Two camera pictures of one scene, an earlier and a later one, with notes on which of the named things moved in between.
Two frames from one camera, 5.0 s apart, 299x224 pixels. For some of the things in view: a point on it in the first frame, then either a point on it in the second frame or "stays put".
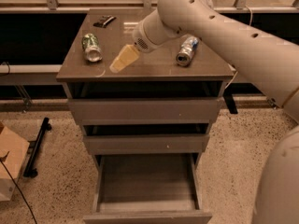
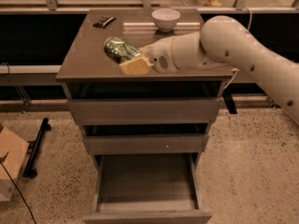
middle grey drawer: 147,144 stays put
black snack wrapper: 105,21 stays put
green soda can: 92,50 → 119,51
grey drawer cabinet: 148,117 stays put
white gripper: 140,40 → 160,57
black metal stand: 34,147 stays put
